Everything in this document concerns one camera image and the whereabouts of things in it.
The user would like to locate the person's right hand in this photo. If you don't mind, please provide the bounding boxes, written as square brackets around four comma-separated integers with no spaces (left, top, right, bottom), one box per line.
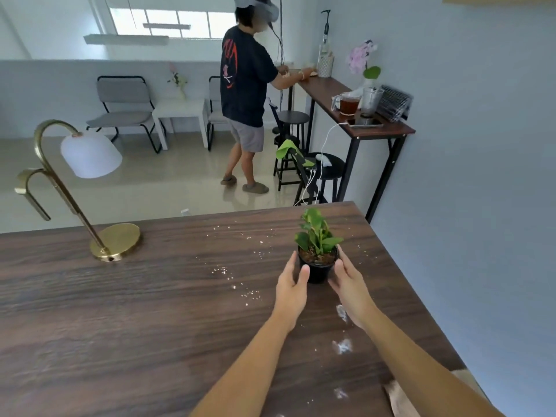
[328,246,379,330]

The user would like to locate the person's left hand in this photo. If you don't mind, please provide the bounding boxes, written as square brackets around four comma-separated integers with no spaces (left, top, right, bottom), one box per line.
[271,250,311,331]

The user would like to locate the green plant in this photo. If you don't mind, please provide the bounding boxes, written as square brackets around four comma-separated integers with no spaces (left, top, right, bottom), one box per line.
[295,207,345,284]

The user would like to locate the person's right forearm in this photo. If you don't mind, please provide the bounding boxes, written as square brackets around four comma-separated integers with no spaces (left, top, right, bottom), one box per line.
[358,306,506,417]

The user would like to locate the person's left forearm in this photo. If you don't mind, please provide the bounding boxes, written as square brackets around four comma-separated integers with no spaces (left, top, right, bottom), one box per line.
[189,314,305,417]

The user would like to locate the scattered white crumbs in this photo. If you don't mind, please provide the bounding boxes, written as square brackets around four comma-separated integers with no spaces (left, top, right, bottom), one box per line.
[193,226,361,404]

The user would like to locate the black round stool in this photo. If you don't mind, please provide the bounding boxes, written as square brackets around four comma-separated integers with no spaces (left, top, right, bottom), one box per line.
[272,110,311,146]
[274,139,306,191]
[300,153,346,205]

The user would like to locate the green cloth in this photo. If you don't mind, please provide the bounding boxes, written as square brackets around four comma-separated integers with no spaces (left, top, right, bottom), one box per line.
[275,140,315,167]

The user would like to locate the pitcher of brown tea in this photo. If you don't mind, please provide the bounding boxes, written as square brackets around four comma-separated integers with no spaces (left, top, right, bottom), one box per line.
[332,93,362,116]

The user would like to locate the tall brown bar table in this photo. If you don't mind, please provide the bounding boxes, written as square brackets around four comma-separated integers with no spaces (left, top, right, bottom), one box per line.
[287,68,416,224]

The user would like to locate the clear plastic jug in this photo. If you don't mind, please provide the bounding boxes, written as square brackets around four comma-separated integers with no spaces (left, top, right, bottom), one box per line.
[361,87,385,120]

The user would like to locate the gold desk lamp white shade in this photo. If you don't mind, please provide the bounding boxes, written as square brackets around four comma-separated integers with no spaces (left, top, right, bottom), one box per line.
[14,120,142,263]

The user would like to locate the black ribbed rack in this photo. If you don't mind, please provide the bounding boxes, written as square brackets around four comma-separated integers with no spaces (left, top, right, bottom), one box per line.
[376,84,414,123]

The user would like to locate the white side table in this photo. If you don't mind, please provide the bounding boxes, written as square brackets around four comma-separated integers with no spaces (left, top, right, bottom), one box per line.
[152,98,208,151]

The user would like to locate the vase with flower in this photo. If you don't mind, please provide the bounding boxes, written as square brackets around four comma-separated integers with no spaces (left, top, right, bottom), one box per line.
[167,63,189,101]

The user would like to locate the pink orchid plant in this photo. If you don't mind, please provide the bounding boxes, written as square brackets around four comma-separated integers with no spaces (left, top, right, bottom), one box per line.
[347,40,382,89]

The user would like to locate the bottle with black pump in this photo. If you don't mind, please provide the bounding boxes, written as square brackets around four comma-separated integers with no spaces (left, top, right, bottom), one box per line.
[321,10,332,55]

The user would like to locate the black pole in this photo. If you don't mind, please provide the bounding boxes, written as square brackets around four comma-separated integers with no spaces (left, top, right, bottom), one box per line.
[278,0,286,109]

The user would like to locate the white hanging shelf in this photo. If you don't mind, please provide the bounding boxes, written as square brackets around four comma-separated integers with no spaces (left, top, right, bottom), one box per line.
[83,34,170,46]

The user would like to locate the window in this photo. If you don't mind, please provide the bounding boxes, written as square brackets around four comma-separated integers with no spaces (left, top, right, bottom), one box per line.
[109,8,237,39]

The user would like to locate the white cable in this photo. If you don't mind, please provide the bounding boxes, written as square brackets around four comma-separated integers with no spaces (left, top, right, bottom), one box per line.
[300,121,348,207]

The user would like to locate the grey chair with black frame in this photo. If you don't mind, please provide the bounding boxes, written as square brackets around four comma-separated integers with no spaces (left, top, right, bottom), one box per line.
[206,76,231,151]
[85,76,163,154]

